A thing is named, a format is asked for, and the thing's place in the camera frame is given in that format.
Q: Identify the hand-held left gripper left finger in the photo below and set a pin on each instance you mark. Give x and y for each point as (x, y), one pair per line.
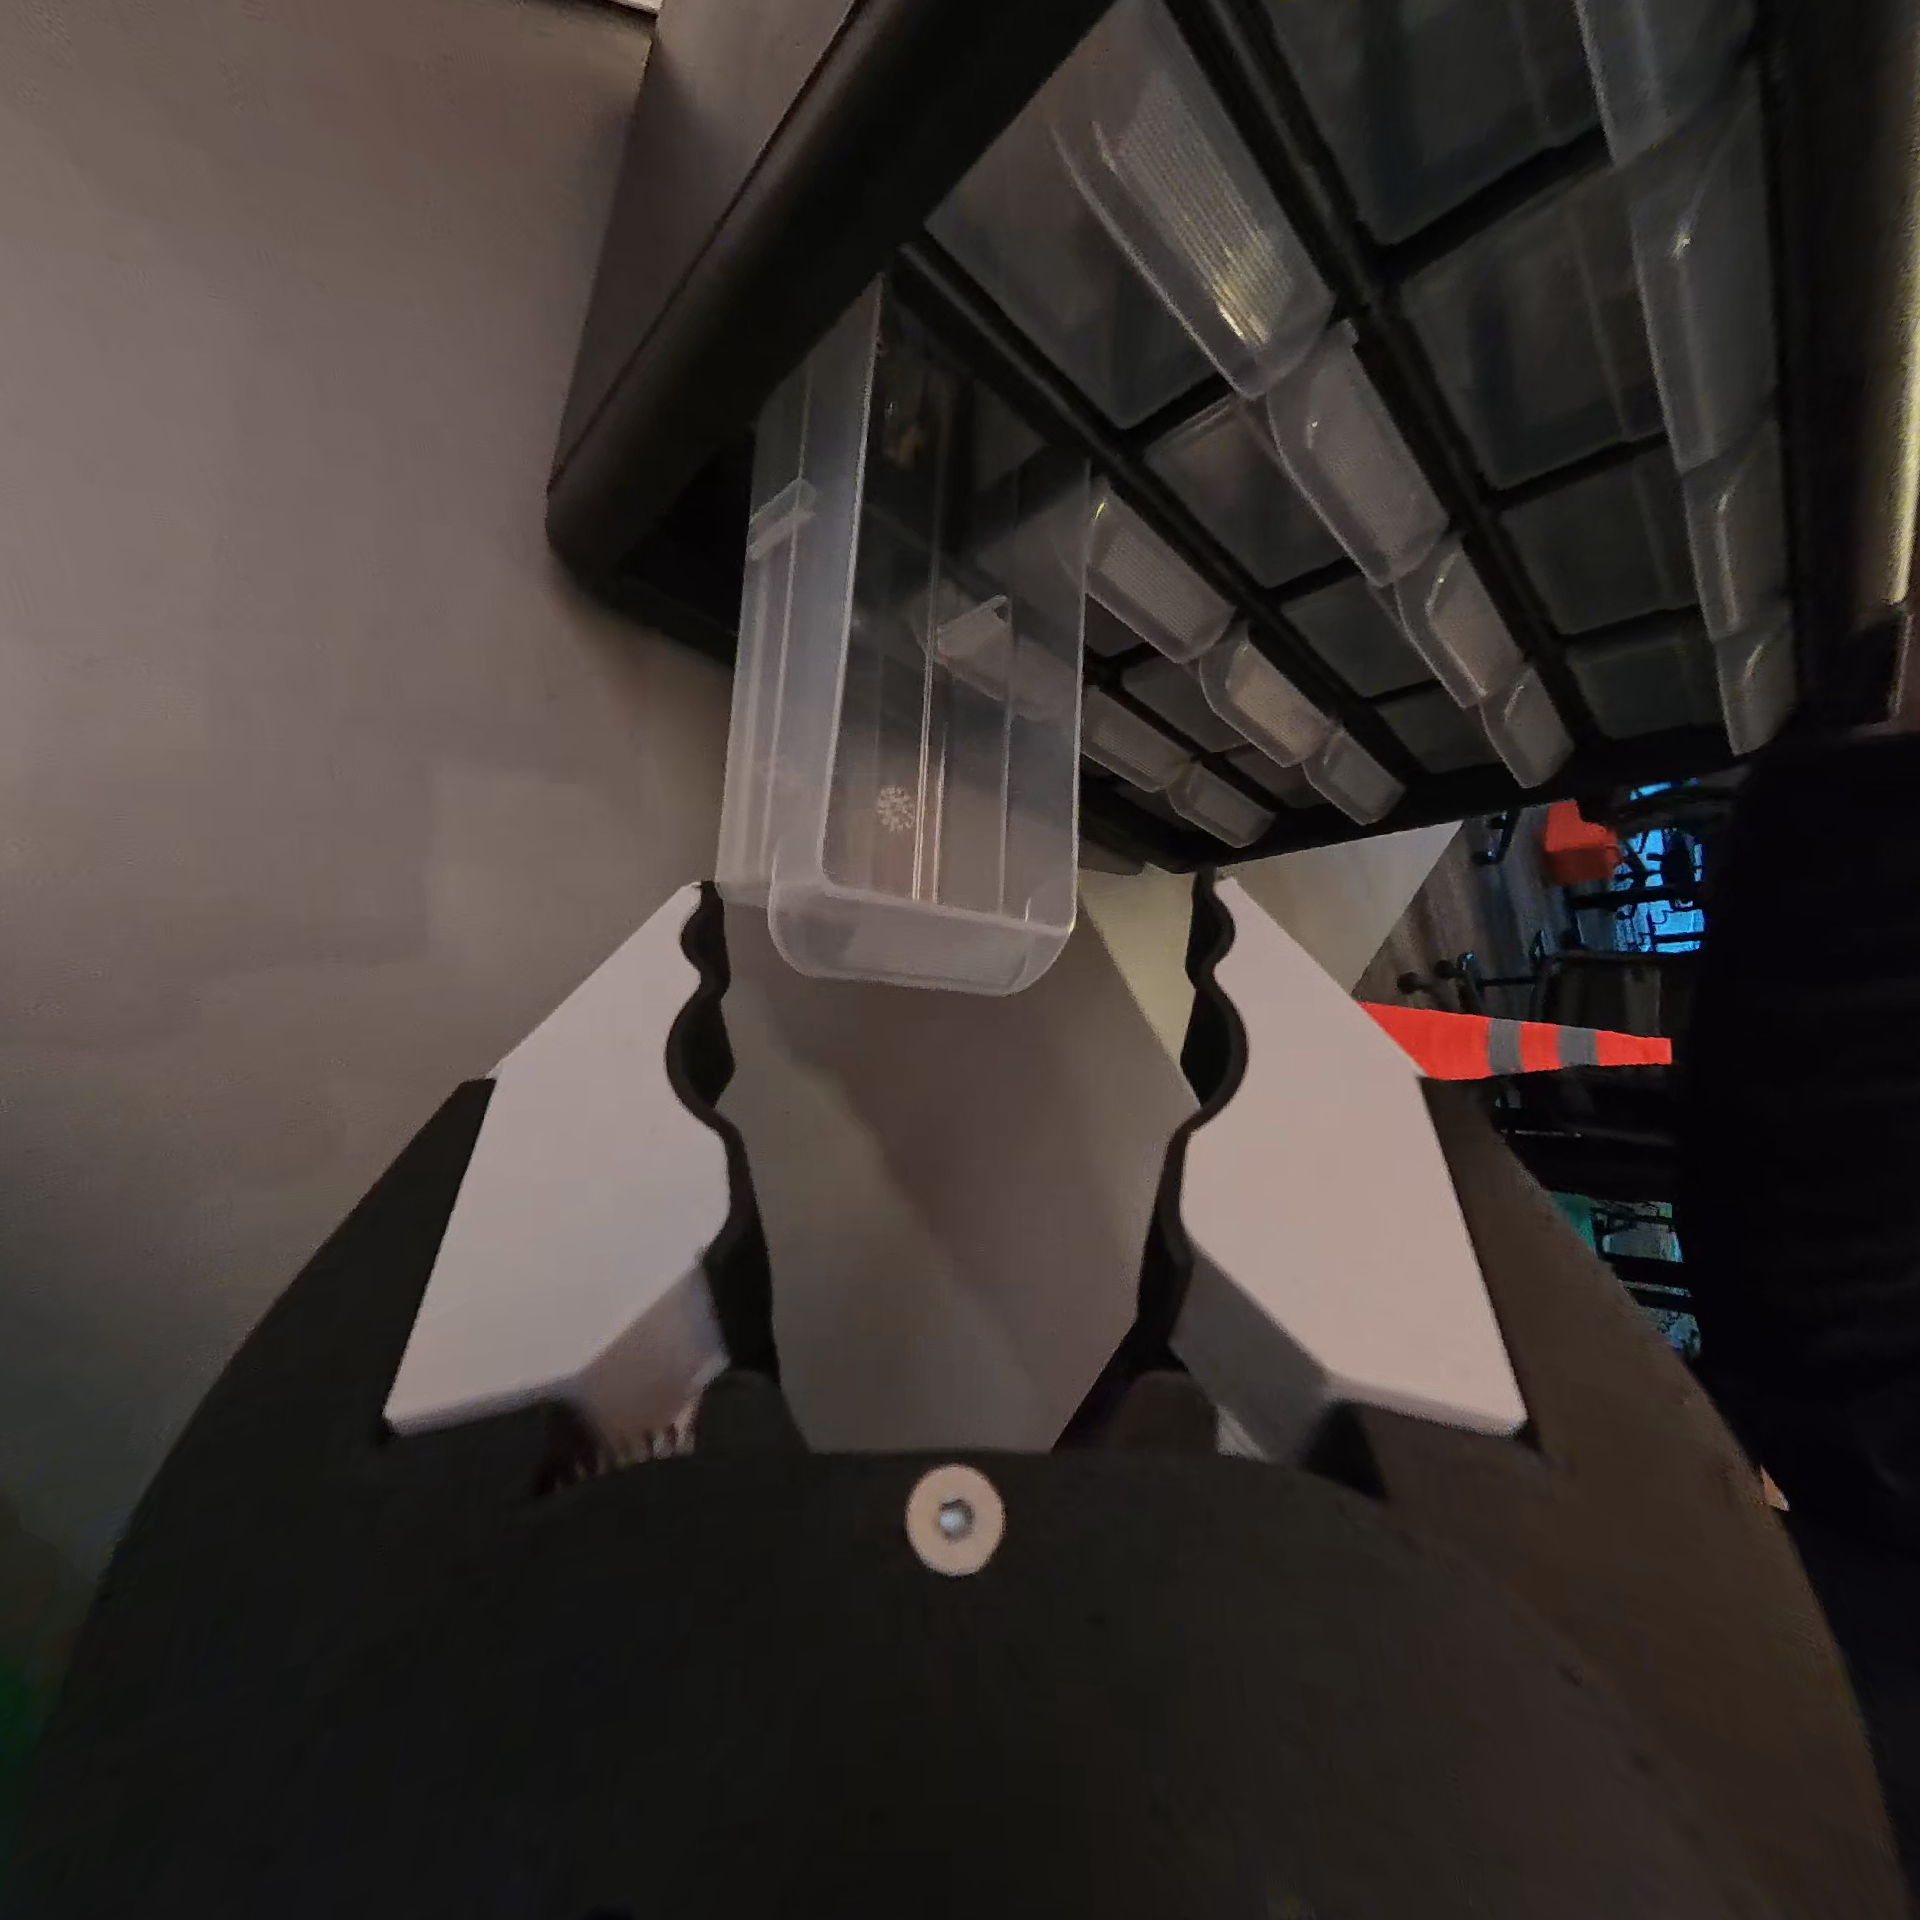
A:
(569, 1199)

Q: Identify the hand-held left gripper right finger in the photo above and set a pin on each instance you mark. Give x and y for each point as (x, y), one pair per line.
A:
(1336, 1214)

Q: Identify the clear plastic drawer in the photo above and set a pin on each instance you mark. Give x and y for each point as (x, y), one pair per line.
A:
(816, 675)

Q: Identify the black drawer cabinet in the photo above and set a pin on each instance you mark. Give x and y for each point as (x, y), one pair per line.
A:
(719, 300)

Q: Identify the orange traffic cone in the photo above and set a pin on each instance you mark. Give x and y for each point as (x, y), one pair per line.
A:
(1517, 1041)

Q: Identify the red orange bin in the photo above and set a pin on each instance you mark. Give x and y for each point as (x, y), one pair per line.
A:
(1580, 841)

